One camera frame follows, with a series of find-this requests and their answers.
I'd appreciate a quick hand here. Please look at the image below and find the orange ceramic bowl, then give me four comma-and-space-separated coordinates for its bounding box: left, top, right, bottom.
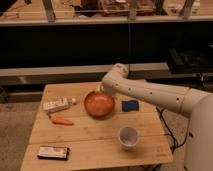
84, 91, 115, 117

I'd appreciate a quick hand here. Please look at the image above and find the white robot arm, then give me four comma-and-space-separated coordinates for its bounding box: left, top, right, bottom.
101, 63, 213, 171

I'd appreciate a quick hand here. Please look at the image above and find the blue sponge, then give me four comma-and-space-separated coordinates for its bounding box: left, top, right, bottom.
121, 100, 139, 112

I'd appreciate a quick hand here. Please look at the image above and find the thin vertical pole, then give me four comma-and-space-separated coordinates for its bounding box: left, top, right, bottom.
128, 16, 131, 71

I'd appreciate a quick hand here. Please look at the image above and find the white tube with cap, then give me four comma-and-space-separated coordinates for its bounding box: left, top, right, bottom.
43, 97, 77, 113

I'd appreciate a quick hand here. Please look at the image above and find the wooden folding table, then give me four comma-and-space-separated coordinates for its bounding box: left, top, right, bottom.
21, 82, 173, 171

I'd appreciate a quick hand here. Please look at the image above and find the white paper cup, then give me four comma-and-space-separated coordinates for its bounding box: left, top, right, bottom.
118, 126, 139, 150

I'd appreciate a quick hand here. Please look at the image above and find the orange carrot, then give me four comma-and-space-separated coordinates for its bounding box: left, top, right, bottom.
51, 116, 73, 126

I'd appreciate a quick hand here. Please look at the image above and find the black rectangular box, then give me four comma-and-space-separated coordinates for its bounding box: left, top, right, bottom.
37, 146, 70, 160

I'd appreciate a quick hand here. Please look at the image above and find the black cable on floor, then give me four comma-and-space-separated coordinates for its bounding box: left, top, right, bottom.
155, 106, 190, 154

